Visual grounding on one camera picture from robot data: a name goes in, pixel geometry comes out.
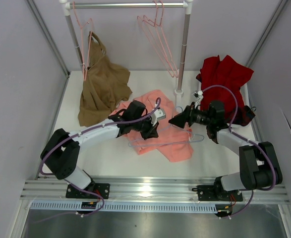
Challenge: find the tan brown garment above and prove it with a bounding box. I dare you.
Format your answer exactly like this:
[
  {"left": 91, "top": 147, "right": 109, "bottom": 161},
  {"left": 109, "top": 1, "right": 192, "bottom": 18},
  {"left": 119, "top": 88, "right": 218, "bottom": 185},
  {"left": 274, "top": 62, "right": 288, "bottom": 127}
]
[{"left": 78, "top": 32, "right": 132, "bottom": 127}]

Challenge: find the white laundry basket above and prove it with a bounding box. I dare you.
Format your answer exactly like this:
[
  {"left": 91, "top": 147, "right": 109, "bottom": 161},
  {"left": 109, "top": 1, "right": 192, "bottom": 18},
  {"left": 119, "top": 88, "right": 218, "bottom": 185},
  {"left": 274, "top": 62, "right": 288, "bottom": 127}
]
[{"left": 197, "top": 84, "right": 250, "bottom": 106}]

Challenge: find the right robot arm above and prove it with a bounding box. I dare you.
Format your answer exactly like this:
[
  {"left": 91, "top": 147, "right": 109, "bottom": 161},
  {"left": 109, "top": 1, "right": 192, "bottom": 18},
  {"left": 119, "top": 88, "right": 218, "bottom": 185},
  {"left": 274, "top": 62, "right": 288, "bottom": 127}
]
[{"left": 169, "top": 101, "right": 283, "bottom": 201}]

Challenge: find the left black mount plate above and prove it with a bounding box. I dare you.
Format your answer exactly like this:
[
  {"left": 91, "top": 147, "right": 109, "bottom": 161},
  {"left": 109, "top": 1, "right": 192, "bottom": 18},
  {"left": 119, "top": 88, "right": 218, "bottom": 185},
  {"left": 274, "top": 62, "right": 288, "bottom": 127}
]
[{"left": 65, "top": 183, "right": 111, "bottom": 199}]

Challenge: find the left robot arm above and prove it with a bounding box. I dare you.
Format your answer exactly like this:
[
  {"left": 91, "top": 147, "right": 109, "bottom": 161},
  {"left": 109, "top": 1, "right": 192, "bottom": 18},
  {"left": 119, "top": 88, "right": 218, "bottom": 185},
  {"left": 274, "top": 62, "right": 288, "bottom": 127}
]
[{"left": 40, "top": 98, "right": 165, "bottom": 198}]

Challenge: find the white slotted cable duct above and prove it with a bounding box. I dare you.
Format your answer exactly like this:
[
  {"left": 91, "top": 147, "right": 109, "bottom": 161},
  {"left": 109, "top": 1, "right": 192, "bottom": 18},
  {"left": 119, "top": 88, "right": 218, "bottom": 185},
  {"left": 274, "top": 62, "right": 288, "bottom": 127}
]
[{"left": 30, "top": 200, "right": 218, "bottom": 214}]

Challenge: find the pink hanger right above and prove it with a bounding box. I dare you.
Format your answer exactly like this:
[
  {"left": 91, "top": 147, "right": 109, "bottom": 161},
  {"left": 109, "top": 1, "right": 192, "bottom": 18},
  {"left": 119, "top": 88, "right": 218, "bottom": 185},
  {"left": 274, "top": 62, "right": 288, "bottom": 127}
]
[{"left": 142, "top": 0, "right": 178, "bottom": 78}]

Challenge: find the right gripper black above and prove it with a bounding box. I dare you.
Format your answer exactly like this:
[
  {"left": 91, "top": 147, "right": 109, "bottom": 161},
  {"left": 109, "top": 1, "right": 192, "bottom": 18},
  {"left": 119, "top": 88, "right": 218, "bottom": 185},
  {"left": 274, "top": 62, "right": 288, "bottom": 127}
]
[{"left": 169, "top": 102, "right": 213, "bottom": 128}]

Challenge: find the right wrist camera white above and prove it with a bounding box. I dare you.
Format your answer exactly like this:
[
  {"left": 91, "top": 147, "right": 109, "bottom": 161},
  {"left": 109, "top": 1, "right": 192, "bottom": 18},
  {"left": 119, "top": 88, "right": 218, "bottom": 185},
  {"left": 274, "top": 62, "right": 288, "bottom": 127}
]
[{"left": 193, "top": 90, "right": 204, "bottom": 108}]

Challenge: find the purple cable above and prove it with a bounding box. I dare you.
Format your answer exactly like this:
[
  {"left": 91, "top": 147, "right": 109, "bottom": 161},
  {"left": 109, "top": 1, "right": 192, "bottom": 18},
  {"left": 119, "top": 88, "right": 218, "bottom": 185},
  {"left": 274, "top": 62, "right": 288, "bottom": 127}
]
[
  {"left": 200, "top": 85, "right": 277, "bottom": 220},
  {"left": 39, "top": 97, "right": 162, "bottom": 219}
]

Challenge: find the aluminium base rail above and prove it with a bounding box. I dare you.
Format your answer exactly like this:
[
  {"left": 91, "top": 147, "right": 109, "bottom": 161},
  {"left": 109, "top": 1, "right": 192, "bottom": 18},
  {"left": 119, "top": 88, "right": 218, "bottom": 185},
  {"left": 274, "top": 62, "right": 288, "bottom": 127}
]
[{"left": 20, "top": 176, "right": 290, "bottom": 204}]

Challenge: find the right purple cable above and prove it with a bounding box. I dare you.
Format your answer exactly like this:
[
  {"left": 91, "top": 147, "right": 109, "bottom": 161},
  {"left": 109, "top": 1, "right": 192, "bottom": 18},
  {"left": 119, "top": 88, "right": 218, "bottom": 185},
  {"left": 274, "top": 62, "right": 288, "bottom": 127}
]
[{"left": 200, "top": 85, "right": 277, "bottom": 220}]

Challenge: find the red garment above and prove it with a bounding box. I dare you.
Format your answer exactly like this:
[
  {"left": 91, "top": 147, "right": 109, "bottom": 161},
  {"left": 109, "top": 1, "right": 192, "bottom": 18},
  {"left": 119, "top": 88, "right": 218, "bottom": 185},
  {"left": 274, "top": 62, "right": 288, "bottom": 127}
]
[{"left": 196, "top": 55, "right": 255, "bottom": 126}]

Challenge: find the pink hanger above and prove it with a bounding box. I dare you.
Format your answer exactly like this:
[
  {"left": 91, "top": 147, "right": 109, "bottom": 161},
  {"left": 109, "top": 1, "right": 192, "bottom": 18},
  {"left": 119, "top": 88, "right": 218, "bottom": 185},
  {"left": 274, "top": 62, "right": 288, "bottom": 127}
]
[
  {"left": 142, "top": 0, "right": 178, "bottom": 78},
  {"left": 137, "top": 14, "right": 176, "bottom": 78},
  {"left": 72, "top": 1, "right": 94, "bottom": 81}
]

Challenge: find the pink hanger middle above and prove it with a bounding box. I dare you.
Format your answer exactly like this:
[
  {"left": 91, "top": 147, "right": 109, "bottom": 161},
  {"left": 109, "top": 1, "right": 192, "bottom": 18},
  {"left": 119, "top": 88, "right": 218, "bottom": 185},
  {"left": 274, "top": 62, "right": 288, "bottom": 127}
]
[{"left": 137, "top": 14, "right": 176, "bottom": 78}]

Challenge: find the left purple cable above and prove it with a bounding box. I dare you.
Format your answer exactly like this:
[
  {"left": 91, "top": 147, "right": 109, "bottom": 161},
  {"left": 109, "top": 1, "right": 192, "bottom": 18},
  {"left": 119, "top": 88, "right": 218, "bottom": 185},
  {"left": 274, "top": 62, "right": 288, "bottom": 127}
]
[{"left": 39, "top": 97, "right": 162, "bottom": 219}]

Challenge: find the pink skirt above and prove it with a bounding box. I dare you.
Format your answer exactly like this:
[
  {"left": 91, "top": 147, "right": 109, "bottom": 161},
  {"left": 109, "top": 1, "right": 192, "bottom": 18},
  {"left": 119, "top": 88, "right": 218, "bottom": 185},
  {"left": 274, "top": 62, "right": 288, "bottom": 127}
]
[{"left": 109, "top": 89, "right": 194, "bottom": 163}]

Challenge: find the pink hanger far left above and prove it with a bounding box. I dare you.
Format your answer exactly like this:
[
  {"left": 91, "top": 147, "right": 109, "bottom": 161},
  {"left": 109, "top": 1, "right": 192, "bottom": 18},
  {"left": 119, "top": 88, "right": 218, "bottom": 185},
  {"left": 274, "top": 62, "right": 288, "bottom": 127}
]
[{"left": 72, "top": 1, "right": 94, "bottom": 81}]

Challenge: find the blue wire hanger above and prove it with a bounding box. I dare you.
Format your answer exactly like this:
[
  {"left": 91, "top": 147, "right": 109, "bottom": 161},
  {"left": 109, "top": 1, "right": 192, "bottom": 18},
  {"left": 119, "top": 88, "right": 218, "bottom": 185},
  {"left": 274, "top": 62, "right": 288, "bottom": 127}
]
[{"left": 127, "top": 106, "right": 205, "bottom": 148}]

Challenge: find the metal clothes rack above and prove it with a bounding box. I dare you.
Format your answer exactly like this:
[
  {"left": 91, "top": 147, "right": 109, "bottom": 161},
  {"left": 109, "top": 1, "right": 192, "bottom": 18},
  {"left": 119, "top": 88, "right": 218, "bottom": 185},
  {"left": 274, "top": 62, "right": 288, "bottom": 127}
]
[{"left": 59, "top": 0, "right": 193, "bottom": 107}]

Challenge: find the black mount plate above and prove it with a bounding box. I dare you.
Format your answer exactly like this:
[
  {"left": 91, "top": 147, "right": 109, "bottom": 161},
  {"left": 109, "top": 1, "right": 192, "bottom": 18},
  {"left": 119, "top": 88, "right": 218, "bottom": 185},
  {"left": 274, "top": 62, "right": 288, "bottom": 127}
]
[
  {"left": 191, "top": 185, "right": 243, "bottom": 202},
  {"left": 65, "top": 183, "right": 111, "bottom": 199}
]

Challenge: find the right black mount plate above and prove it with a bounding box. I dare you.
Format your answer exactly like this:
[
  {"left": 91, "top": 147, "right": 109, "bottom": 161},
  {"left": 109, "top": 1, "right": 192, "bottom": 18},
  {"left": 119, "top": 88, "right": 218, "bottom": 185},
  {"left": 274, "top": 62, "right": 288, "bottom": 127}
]
[{"left": 191, "top": 185, "right": 243, "bottom": 202}]

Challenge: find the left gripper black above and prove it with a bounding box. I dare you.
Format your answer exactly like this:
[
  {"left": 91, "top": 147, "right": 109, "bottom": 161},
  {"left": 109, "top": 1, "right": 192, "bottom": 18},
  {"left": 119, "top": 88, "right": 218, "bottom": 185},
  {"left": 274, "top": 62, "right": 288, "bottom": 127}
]
[{"left": 131, "top": 114, "right": 159, "bottom": 141}]

